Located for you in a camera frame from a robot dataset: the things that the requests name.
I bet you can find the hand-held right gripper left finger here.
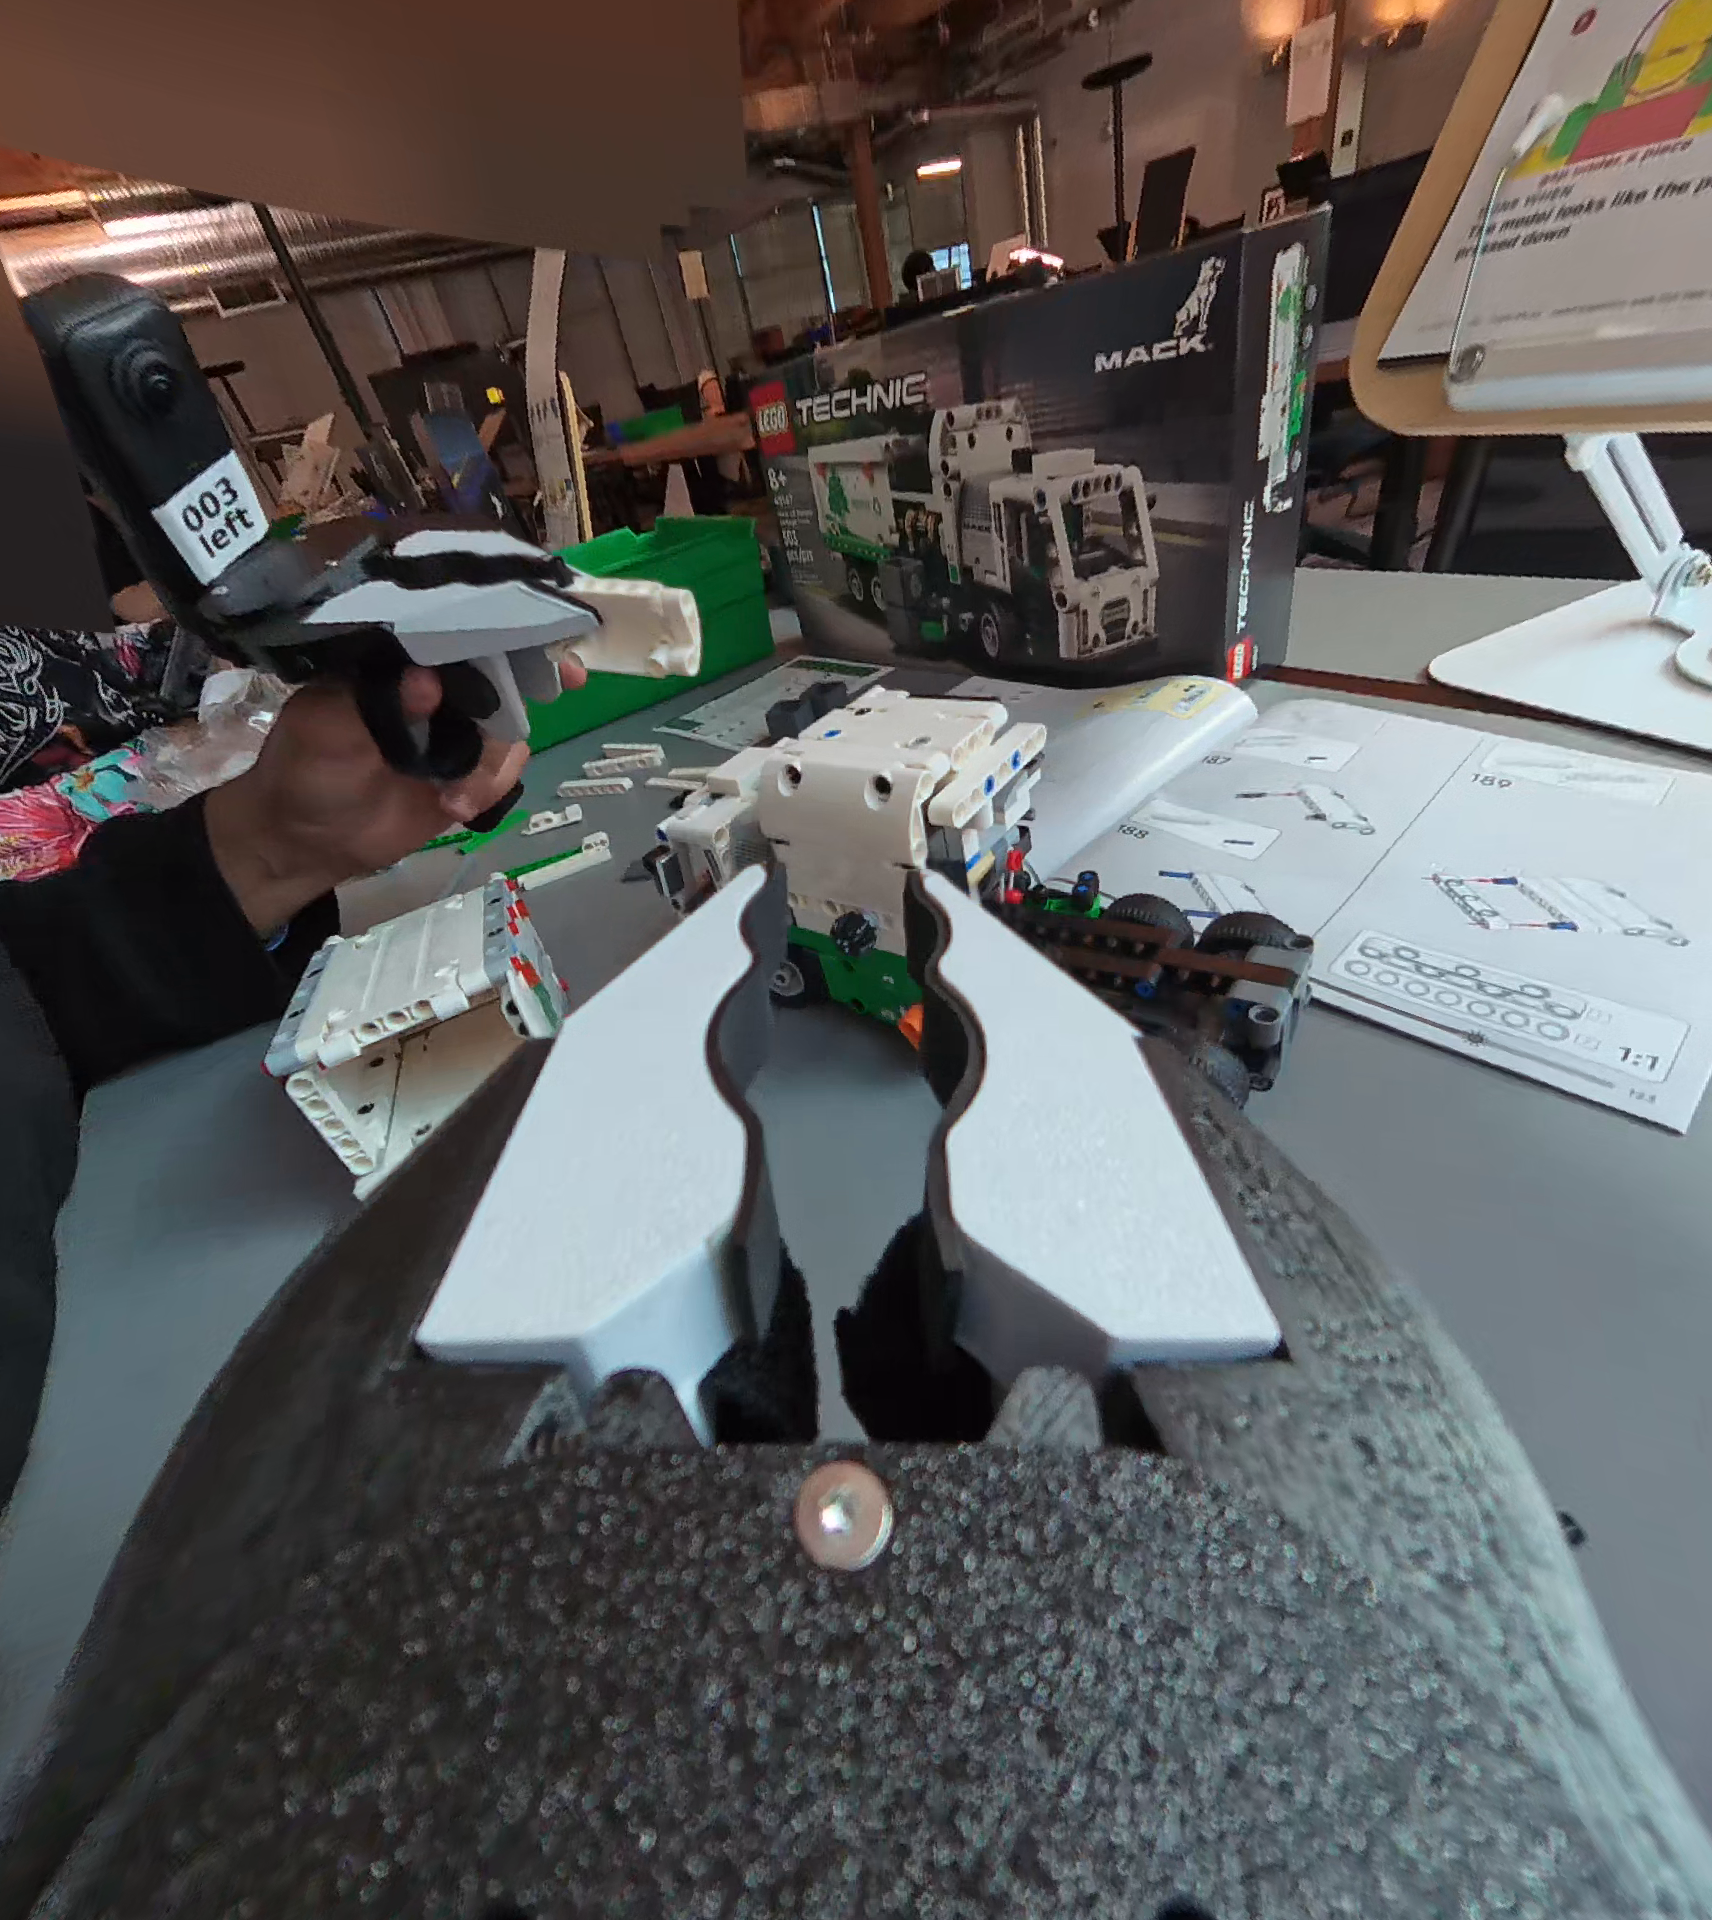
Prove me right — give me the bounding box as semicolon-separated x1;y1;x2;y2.
411;862;786;1445

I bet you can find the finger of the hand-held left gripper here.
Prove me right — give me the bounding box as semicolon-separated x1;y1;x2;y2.
367;516;581;593
300;581;603;666

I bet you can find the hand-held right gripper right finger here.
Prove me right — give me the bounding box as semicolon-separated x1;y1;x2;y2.
903;870;1286;1369

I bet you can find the white curved lego panel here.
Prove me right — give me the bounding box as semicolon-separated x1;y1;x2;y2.
555;575;703;677

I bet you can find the white lego panel assembly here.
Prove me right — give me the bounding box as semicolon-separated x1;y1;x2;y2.
261;870;569;1180

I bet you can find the lego sticker sheet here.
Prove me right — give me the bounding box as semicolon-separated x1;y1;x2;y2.
651;656;874;748

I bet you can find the white and green lego truck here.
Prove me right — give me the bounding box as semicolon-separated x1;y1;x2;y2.
640;684;1316;1103

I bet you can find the dark lego set box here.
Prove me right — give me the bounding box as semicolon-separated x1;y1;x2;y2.
745;201;1333;684

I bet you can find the person's left hand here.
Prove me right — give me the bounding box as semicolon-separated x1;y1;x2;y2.
213;656;592;902

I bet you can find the white hanging banner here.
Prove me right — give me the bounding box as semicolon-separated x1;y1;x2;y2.
526;245;575;550

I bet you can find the clear plastic bag white label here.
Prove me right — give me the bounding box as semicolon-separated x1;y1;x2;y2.
135;666;300;812

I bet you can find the green plastic bin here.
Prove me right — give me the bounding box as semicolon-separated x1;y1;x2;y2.
526;513;776;756

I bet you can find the black cloth with white print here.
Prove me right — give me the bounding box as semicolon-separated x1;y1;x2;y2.
0;618;189;798

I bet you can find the floral printed cloth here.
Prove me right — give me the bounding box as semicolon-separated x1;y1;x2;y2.
0;742;228;890

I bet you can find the open instruction booklet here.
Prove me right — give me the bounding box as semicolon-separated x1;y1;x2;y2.
1049;673;1712;1134

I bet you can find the white tablet stand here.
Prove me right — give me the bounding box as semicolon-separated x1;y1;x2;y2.
1425;432;1712;785

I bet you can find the black monitor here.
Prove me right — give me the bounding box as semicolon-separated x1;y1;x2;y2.
1128;143;1200;259

